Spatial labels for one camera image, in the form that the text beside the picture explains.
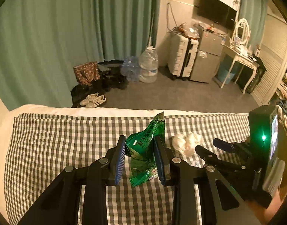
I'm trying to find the black wall television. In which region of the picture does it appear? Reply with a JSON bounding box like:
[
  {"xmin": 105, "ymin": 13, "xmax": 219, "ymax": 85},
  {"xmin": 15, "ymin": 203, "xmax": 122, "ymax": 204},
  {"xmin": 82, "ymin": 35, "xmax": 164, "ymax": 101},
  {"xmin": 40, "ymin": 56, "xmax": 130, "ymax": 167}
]
[{"xmin": 197, "ymin": 0, "xmax": 237, "ymax": 30}]

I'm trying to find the white louvered wardrobe door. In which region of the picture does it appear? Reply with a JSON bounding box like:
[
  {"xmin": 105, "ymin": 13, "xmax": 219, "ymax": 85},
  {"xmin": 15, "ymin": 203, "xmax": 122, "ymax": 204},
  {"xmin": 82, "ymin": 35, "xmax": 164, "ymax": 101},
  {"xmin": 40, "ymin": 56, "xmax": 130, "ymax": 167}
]
[{"xmin": 251, "ymin": 14, "xmax": 287, "ymax": 106}]

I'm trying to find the brown patterned bag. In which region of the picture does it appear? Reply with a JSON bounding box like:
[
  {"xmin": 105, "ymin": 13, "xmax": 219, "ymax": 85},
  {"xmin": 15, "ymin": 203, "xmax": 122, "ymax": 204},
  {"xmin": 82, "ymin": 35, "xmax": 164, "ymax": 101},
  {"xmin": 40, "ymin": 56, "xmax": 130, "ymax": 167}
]
[{"xmin": 73, "ymin": 61, "xmax": 100, "ymax": 86}]

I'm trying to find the large green curtain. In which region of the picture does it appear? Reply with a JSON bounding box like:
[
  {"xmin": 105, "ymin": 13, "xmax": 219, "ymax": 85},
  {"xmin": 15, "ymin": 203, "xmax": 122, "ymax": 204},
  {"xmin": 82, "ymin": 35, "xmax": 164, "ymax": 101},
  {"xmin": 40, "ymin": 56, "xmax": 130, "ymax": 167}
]
[{"xmin": 0, "ymin": 0, "xmax": 160, "ymax": 110}]

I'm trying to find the large clear water jug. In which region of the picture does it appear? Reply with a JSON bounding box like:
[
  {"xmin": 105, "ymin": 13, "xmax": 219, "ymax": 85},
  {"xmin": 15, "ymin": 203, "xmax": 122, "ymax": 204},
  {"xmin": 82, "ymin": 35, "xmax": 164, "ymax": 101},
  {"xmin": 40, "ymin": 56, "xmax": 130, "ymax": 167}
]
[{"xmin": 138, "ymin": 37, "xmax": 159, "ymax": 83}]

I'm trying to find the green medicine sachet pack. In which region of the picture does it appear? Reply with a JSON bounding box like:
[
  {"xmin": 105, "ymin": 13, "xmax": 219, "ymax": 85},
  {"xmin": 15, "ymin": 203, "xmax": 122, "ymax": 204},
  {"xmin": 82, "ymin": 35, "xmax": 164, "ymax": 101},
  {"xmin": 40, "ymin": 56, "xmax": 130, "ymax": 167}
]
[{"xmin": 126, "ymin": 112, "xmax": 165, "ymax": 187}]

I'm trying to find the white dressing table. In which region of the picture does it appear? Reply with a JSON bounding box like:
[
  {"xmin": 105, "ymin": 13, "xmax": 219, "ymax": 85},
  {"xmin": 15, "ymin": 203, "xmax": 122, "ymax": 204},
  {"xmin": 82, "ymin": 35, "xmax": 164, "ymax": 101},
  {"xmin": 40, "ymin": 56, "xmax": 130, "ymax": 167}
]
[{"xmin": 220, "ymin": 45, "xmax": 259, "ymax": 94}]

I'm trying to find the right green curtain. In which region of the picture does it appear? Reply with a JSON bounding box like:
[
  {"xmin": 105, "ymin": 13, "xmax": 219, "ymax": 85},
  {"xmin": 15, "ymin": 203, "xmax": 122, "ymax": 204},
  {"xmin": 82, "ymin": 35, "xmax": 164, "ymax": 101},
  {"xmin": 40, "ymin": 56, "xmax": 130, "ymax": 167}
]
[{"xmin": 239, "ymin": 0, "xmax": 268, "ymax": 49}]

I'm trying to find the crumpled white tissue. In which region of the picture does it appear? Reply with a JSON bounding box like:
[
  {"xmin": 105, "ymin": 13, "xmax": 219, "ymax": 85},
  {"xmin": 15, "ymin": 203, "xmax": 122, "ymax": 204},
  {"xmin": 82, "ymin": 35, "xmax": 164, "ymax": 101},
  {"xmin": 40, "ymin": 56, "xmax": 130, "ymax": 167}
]
[{"xmin": 172, "ymin": 133, "xmax": 203, "ymax": 157}]

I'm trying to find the white sneakers pair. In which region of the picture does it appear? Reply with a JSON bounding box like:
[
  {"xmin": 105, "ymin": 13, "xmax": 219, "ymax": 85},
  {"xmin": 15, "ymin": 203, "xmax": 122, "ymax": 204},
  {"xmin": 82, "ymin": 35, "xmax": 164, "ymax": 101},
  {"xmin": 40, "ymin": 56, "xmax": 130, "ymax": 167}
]
[{"xmin": 80, "ymin": 92, "xmax": 106, "ymax": 108}]

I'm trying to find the black hanging bag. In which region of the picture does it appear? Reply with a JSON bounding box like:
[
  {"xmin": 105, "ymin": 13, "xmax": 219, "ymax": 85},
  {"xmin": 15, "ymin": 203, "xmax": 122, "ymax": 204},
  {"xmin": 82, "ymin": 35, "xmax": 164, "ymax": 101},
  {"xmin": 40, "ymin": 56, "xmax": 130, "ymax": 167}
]
[{"xmin": 246, "ymin": 54, "xmax": 267, "ymax": 94}]

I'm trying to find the white oval vanity mirror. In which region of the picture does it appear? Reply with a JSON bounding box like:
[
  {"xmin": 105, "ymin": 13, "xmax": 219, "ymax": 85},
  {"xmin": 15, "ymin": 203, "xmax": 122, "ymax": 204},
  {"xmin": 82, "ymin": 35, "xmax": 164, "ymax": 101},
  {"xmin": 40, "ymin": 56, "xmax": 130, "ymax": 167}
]
[{"xmin": 231, "ymin": 18, "xmax": 251, "ymax": 47}]

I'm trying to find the grey mini fridge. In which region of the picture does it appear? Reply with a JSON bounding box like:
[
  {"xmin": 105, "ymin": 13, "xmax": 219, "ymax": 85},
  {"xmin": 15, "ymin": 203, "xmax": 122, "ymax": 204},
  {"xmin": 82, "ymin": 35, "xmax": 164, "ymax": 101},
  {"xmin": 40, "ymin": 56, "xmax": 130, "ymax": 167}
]
[{"xmin": 190, "ymin": 26, "xmax": 224, "ymax": 83}]

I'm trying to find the bottled water pack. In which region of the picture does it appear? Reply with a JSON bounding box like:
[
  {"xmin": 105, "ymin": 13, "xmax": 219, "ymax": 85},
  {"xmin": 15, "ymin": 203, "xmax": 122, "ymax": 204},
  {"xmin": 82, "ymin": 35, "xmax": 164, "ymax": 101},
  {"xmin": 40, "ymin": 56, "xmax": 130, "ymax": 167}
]
[{"xmin": 121, "ymin": 56, "xmax": 140, "ymax": 82}]

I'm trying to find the white suitcase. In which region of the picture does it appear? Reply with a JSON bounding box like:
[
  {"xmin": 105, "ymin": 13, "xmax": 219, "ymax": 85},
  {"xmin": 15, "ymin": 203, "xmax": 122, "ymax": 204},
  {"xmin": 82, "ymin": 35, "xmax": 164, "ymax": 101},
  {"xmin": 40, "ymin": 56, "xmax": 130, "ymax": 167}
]
[{"xmin": 167, "ymin": 34, "xmax": 199, "ymax": 80}]

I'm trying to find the blue waste bin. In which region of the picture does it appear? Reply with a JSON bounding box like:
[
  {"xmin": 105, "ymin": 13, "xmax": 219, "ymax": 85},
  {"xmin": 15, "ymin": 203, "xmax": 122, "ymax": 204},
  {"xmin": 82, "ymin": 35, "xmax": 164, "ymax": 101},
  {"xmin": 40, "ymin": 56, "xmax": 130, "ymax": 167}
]
[{"xmin": 217, "ymin": 63, "xmax": 235, "ymax": 84}]

